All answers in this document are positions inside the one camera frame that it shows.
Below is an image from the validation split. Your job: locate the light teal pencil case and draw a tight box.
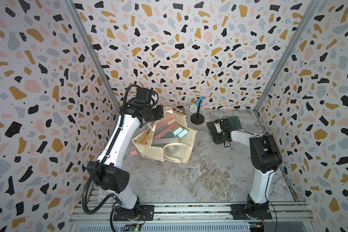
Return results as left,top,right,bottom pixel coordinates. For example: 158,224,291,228
173,127,188,138

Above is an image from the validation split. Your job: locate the cream floral canvas tote bag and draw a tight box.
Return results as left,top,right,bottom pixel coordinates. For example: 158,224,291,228
131,107,197,164

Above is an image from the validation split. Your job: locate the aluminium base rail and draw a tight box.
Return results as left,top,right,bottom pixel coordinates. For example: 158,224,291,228
66,202,319,232

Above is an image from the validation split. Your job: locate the wooden chess board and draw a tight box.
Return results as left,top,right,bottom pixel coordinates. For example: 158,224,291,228
173,105,187,116

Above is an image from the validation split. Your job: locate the blue toy microphone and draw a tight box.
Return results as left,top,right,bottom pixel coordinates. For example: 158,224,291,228
189,97,204,113

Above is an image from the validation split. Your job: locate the grey barcoded pencil case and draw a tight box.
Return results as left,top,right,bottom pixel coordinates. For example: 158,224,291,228
164,145,180,156

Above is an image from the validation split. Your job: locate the dark green pencil case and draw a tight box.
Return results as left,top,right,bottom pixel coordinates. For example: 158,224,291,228
229,116,243,131

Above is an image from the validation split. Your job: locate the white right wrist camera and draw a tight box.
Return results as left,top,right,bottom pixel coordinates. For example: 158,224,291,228
214,120,222,134

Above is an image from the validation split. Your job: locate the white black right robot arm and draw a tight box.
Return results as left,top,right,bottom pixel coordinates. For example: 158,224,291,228
213,118,282,219

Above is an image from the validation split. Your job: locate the black microphone stand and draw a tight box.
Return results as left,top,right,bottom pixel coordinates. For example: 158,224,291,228
190,104,205,125

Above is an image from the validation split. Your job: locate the black pencil case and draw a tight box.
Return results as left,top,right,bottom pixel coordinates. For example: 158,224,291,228
207,119,228,145

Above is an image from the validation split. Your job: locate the translucent white pencil case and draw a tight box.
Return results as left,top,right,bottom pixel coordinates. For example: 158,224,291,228
152,137,179,145

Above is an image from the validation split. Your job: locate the small pink pig toy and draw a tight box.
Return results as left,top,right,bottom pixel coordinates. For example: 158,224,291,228
130,150,139,156

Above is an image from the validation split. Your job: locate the pink pencil case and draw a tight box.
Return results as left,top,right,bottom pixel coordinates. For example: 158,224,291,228
154,117,175,136

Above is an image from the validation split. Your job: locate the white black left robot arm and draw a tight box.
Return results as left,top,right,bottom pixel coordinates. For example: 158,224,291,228
81,84,164,220

